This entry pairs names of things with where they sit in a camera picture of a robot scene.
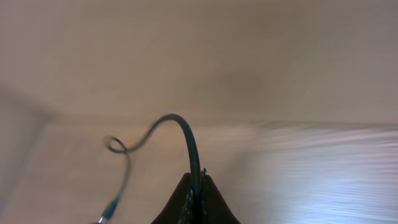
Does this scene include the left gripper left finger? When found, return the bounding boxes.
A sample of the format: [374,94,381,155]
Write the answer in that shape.
[152,173,193,224]

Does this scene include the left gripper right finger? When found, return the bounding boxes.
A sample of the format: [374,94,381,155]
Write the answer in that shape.
[201,169,240,224]

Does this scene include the black usb cable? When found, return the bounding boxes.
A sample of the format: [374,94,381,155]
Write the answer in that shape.
[98,113,203,224]

